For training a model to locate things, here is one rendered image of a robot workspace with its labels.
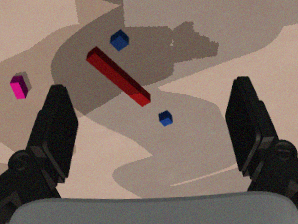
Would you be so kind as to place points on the magenta rod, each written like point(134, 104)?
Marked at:
point(19, 87)

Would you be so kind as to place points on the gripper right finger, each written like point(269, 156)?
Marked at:
point(259, 153)

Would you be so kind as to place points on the small blue block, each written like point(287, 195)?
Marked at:
point(165, 118)
point(119, 40)

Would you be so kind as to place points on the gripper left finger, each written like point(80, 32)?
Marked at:
point(47, 158)

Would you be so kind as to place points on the red rod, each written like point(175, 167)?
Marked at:
point(118, 76)

